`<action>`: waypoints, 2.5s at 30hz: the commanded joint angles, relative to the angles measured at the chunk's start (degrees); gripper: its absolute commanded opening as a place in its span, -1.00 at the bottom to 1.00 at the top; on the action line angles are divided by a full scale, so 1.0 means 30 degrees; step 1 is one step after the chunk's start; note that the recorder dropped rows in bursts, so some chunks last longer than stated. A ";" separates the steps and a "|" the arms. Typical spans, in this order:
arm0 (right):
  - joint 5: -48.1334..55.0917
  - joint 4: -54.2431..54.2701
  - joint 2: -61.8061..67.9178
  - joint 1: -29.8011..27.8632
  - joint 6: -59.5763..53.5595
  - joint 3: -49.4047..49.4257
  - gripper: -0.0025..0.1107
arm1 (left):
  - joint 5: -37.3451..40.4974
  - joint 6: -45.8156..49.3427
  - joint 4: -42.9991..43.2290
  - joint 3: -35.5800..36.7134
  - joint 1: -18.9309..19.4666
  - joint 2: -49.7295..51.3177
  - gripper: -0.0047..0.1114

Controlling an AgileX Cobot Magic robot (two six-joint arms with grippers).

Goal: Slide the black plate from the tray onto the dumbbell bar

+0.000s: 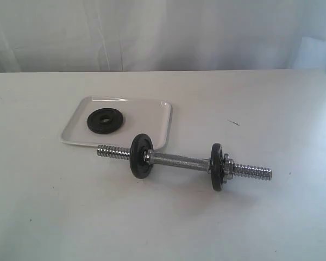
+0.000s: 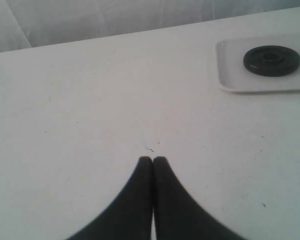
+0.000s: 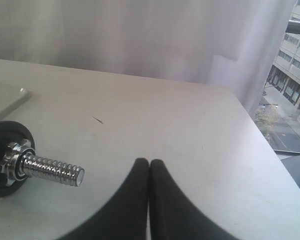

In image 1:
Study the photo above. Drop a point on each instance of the chrome dumbbell bar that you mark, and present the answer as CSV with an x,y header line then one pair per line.
x,y
152,157

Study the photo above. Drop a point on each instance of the black weight plate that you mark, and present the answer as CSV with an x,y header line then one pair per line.
x,y
105,120

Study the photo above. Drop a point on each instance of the black plate left on bar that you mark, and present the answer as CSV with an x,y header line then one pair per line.
x,y
139,146

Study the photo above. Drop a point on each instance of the black plate on bar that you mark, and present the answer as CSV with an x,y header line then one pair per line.
x,y
139,146
218,175

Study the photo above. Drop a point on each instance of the white rectangular tray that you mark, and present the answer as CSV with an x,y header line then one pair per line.
x,y
149,116

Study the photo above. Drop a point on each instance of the black plate right on bar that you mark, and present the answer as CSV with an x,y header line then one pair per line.
x,y
218,175

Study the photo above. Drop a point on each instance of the chrome spinlock collar nut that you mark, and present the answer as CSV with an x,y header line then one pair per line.
x,y
228,165

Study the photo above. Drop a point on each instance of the white curtain backdrop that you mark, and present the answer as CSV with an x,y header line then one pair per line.
x,y
56,36

